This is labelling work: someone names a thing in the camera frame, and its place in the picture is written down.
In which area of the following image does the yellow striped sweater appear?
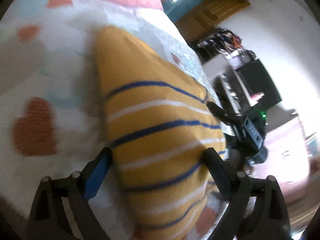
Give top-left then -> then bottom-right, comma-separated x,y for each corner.
95,26 -> 226,239

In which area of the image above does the cluttered clothes pile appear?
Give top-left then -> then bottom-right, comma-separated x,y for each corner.
194,28 -> 245,63

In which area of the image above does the white shelf unit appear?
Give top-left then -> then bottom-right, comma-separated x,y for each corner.
202,54 -> 266,117

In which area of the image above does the black television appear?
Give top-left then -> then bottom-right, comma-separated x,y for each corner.
236,59 -> 282,111

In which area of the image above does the round desk clock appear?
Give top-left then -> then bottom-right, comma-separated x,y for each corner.
239,53 -> 252,64

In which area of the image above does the heart patterned bed quilt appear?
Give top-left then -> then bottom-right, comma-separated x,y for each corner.
0,0 -> 231,240

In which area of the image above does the brown wooden door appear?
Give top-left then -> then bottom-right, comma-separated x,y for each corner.
175,0 -> 251,43

